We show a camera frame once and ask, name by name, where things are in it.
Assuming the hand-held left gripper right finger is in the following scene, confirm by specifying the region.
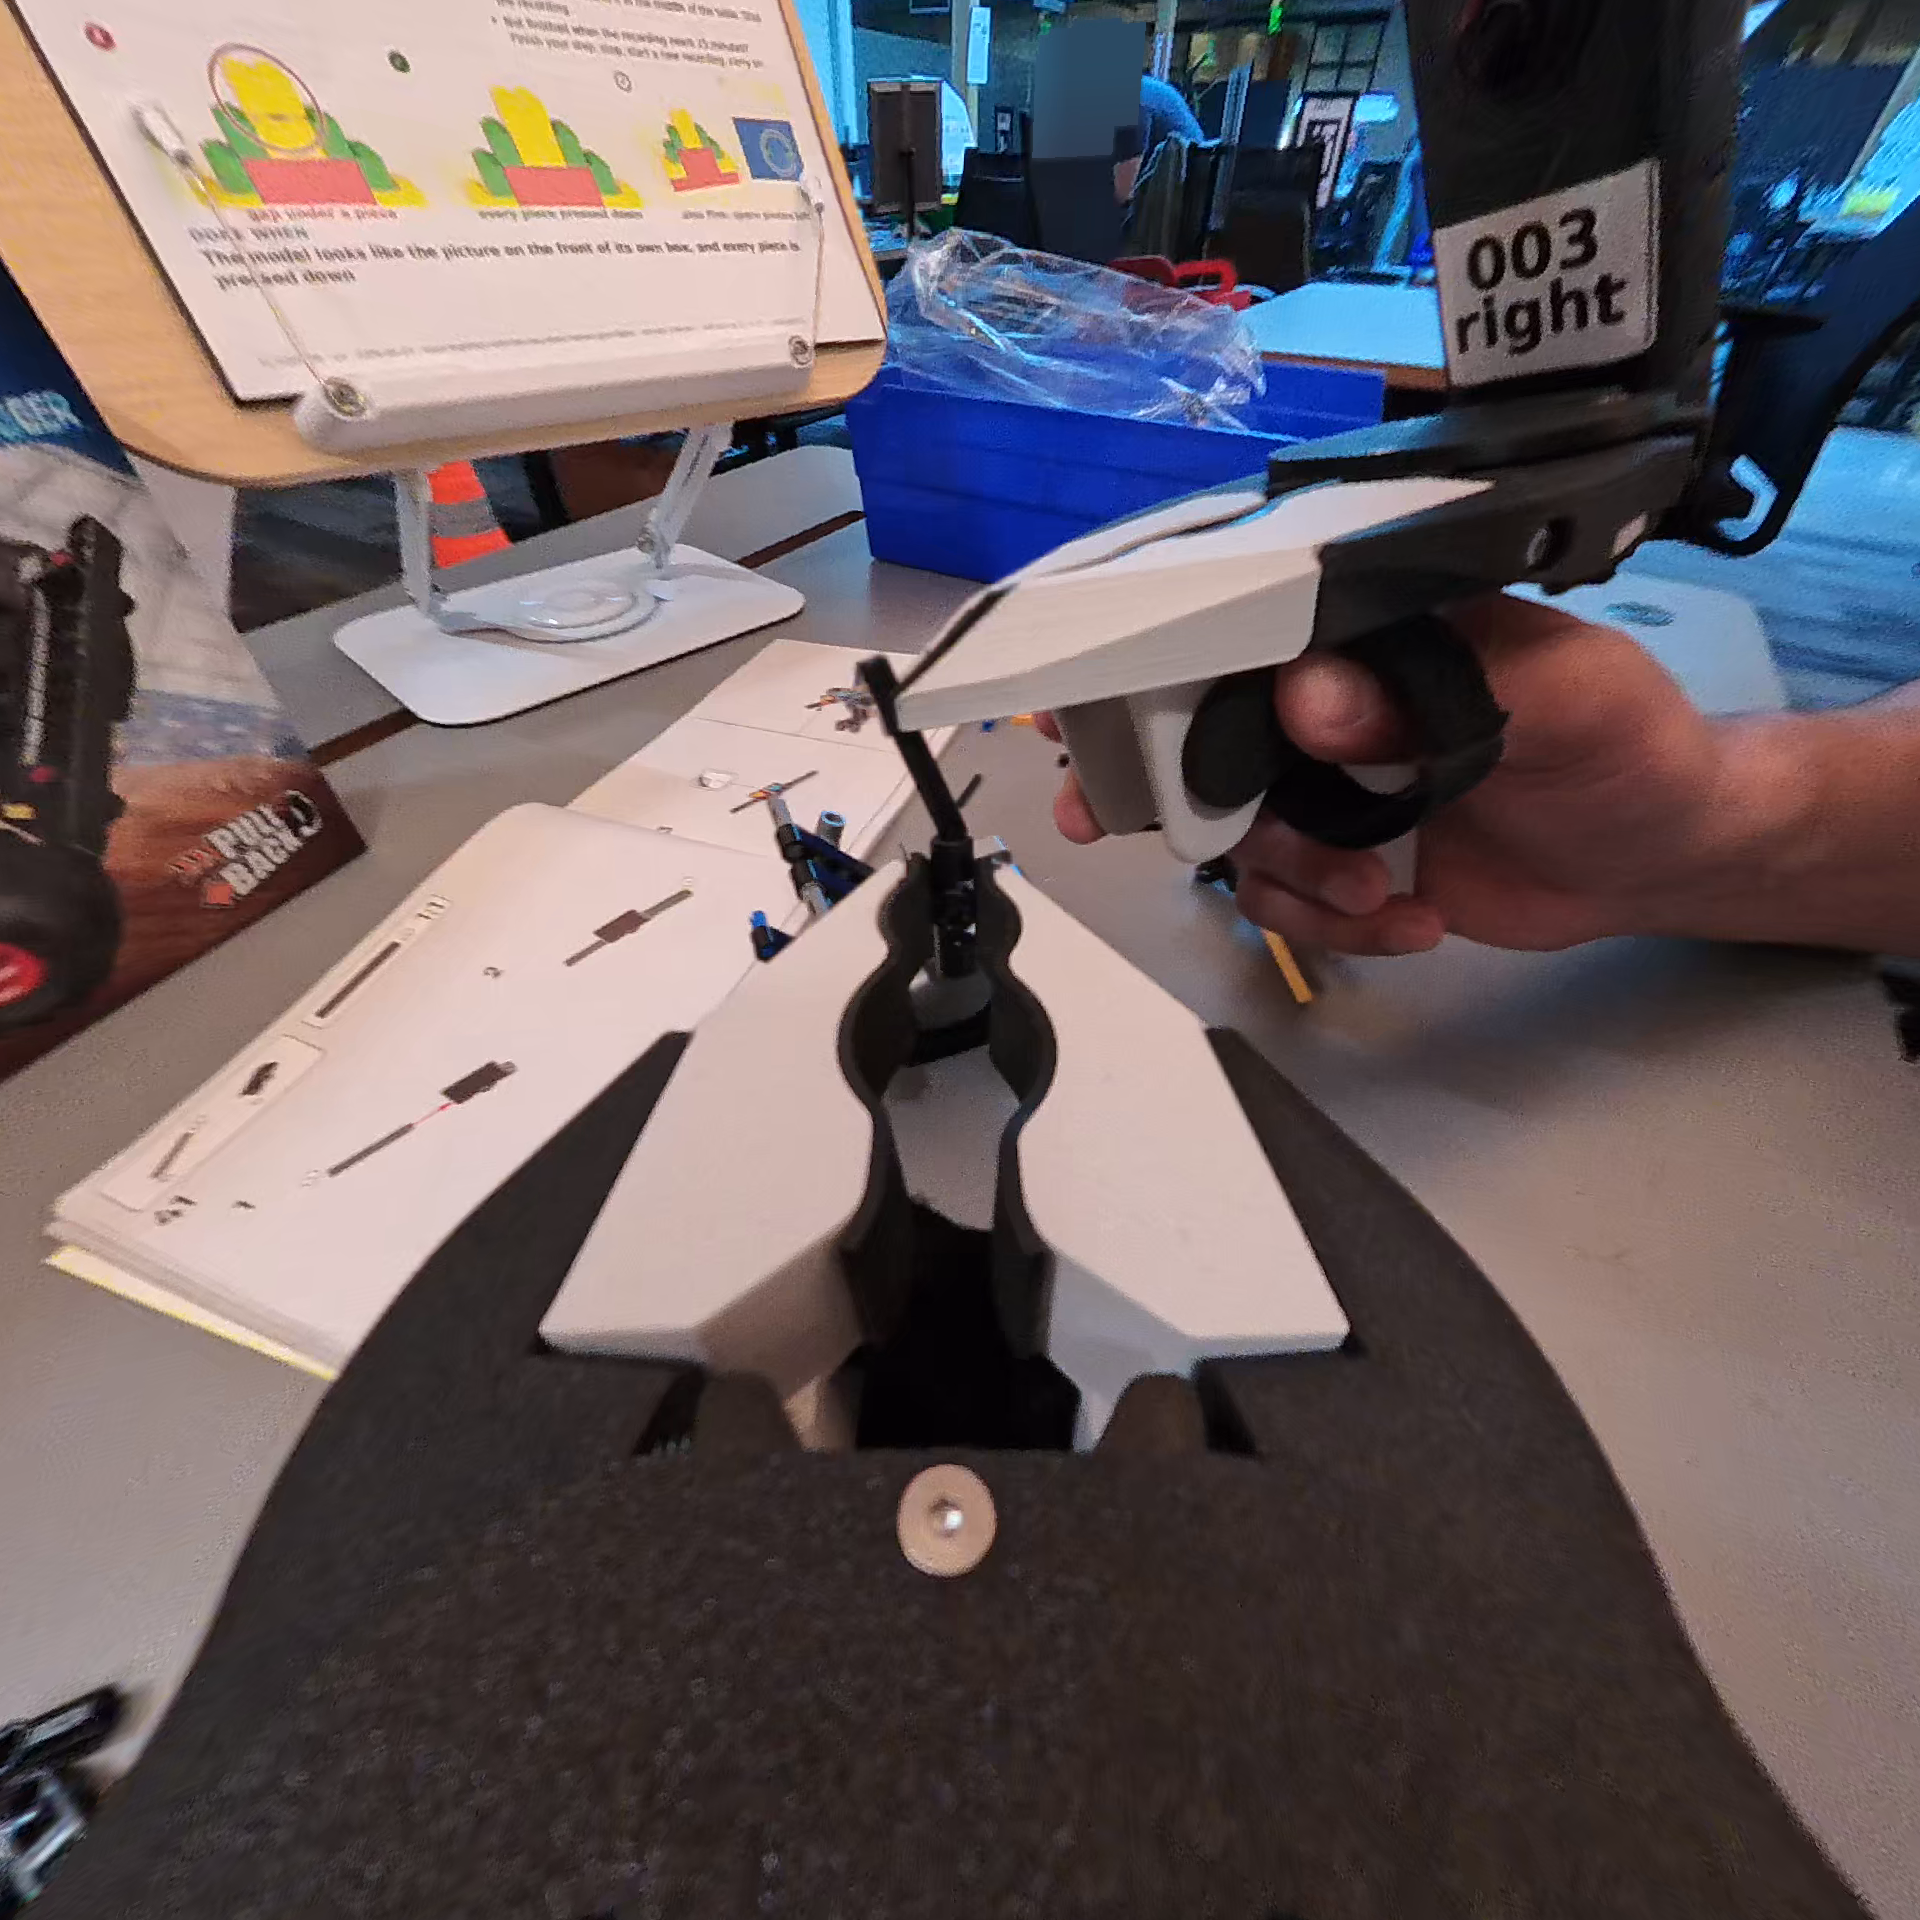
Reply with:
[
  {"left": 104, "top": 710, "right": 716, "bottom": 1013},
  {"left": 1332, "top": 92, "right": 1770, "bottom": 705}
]
[{"left": 991, "top": 870, "right": 1354, "bottom": 1453}]

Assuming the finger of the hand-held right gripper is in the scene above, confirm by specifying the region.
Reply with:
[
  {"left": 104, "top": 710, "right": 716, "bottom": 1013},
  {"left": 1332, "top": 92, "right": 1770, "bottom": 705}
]
[
  {"left": 984, "top": 473, "right": 1495, "bottom": 600},
  {"left": 891, "top": 544, "right": 1325, "bottom": 736}
]

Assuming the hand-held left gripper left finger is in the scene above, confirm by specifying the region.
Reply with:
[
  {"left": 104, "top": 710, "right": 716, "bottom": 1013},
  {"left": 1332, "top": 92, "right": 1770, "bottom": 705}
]
[{"left": 538, "top": 862, "right": 912, "bottom": 1453}]

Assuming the black lego axle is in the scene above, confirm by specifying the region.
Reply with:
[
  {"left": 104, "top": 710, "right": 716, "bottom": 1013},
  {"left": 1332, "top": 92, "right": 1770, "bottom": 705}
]
[{"left": 856, "top": 656, "right": 977, "bottom": 860}]

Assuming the person's right forearm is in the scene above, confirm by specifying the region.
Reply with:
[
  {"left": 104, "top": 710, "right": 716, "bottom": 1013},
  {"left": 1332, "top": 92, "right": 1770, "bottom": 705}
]
[{"left": 1697, "top": 693, "right": 1920, "bottom": 964}]

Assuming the white lego instruction booklet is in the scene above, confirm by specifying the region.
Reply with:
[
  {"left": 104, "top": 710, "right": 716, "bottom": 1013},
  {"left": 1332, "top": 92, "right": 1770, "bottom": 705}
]
[{"left": 45, "top": 637, "right": 993, "bottom": 1379}]

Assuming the blue and black lego piece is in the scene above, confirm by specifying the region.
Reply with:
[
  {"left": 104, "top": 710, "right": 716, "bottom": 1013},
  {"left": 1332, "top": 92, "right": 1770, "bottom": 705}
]
[{"left": 751, "top": 795, "right": 875, "bottom": 963}]

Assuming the lego set box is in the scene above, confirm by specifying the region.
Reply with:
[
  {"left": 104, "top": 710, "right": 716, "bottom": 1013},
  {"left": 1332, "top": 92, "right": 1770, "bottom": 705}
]
[{"left": 0, "top": 270, "right": 368, "bottom": 1081}]

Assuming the person's right hand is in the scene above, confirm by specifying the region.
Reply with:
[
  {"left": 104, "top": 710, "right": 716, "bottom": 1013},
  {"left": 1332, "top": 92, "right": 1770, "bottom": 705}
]
[{"left": 1035, "top": 592, "right": 1719, "bottom": 963}]

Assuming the white background table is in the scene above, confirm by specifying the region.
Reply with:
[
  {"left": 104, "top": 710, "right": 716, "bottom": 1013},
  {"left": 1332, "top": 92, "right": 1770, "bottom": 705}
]
[{"left": 1237, "top": 282, "right": 1450, "bottom": 395}]

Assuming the blue plastic bin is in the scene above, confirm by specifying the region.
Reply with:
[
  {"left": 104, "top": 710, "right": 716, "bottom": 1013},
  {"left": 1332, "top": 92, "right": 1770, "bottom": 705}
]
[{"left": 849, "top": 358, "right": 1391, "bottom": 585}]

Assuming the clear plastic bag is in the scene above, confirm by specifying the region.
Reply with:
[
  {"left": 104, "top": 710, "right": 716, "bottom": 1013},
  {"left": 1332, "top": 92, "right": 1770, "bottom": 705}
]
[{"left": 888, "top": 229, "right": 1268, "bottom": 435}]

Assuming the white rounded object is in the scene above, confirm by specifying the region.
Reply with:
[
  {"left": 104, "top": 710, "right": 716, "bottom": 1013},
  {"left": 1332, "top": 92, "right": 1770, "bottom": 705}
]
[{"left": 1576, "top": 576, "right": 1794, "bottom": 713}]

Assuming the orange traffic cone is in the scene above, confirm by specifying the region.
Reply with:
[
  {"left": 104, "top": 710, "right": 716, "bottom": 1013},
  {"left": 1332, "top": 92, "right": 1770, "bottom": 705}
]
[{"left": 424, "top": 457, "right": 514, "bottom": 572}]

